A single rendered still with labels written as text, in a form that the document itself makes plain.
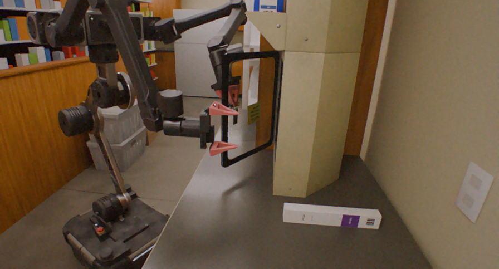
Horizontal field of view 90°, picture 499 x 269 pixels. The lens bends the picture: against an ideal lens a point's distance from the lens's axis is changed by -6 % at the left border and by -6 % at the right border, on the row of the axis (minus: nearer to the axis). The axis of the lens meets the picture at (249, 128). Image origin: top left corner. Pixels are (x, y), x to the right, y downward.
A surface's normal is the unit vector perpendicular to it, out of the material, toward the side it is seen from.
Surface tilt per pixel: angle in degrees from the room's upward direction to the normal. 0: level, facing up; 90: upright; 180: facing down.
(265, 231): 0
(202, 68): 90
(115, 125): 96
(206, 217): 0
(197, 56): 90
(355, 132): 90
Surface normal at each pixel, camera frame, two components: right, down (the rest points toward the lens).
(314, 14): -0.09, 0.34
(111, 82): 0.82, 0.23
